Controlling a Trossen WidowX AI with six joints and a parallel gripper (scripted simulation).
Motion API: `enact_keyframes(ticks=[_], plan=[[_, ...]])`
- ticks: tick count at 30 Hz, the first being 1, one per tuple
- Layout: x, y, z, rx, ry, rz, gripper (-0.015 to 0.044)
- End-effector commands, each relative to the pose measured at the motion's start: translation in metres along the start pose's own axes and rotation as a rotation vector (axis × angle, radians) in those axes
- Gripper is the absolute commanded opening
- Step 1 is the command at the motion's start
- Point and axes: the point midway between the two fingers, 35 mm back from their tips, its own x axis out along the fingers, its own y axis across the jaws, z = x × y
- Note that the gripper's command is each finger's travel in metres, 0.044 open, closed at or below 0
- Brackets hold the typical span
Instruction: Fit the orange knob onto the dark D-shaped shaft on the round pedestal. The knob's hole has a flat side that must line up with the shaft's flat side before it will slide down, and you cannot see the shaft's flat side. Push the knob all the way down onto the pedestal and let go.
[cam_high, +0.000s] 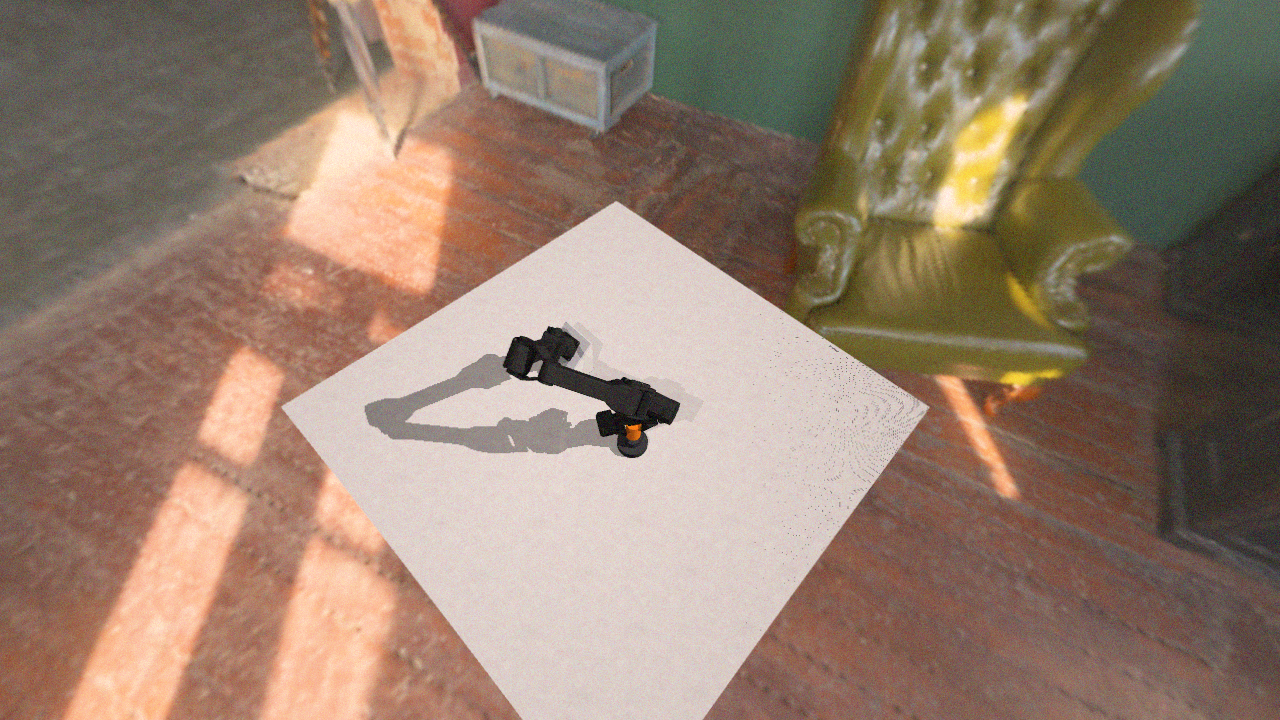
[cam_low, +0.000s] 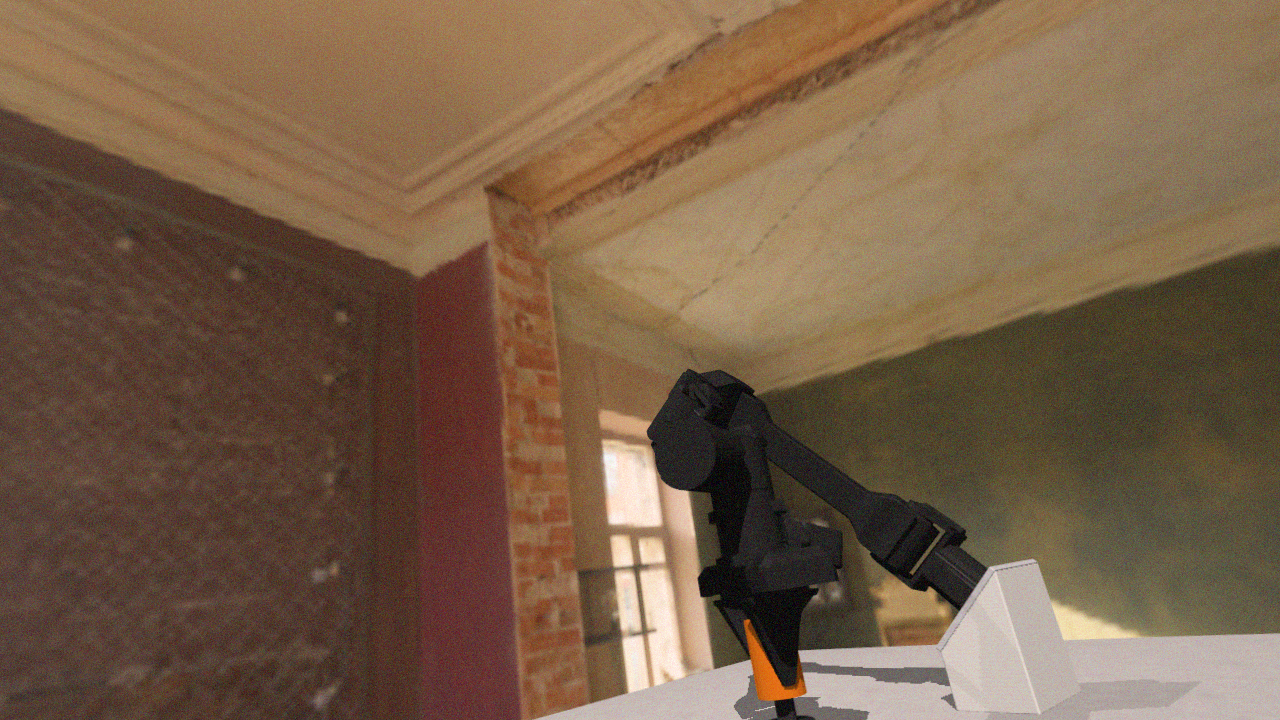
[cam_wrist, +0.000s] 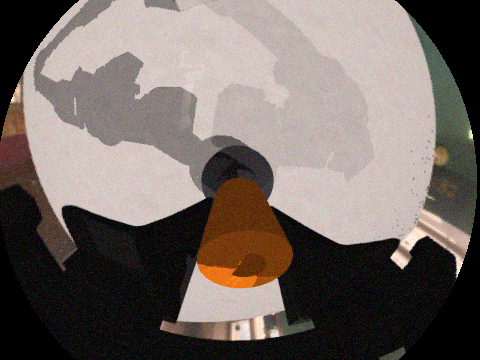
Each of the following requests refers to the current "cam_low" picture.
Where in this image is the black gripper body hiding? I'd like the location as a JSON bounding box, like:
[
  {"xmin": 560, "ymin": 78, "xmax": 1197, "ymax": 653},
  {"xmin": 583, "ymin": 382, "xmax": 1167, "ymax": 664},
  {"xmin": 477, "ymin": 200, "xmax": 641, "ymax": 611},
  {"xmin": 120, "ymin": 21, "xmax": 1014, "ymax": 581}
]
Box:
[{"xmin": 698, "ymin": 489, "xmax": 838, "ymax": 600}]

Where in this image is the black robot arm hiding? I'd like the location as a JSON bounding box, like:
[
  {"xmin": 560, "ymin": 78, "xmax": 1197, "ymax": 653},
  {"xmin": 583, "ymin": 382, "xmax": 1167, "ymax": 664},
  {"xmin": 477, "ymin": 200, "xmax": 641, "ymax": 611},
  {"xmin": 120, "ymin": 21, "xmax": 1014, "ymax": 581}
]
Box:
[{"xmin": 646, "ymin": 369, "xmax": 988, "ymax": 611}]

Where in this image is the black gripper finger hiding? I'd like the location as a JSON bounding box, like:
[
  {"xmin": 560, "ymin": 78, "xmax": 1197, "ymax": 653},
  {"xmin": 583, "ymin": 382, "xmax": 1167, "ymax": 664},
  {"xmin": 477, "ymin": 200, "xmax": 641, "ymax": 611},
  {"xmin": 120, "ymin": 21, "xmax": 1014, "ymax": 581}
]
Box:
[
  {"xmin": 713, "ymin": 594, "xmax": 759, "ymax": 660},
  {"xmin": 740, "ymin": 588, "xmax": 819, "ymax": 687}
]

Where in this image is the orange knob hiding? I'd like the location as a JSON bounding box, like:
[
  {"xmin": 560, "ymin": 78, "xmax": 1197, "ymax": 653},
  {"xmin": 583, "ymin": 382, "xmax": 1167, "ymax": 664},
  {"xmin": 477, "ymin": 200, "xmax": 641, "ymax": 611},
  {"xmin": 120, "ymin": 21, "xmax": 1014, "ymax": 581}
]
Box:
[{"xmin": 744, "ymin": 619, "xmax": 806, "ymax": 701}]

